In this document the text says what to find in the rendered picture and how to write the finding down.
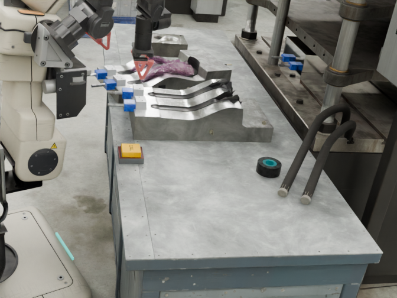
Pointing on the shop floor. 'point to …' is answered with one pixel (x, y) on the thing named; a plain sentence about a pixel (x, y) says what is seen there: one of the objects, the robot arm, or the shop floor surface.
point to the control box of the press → (385, 61)
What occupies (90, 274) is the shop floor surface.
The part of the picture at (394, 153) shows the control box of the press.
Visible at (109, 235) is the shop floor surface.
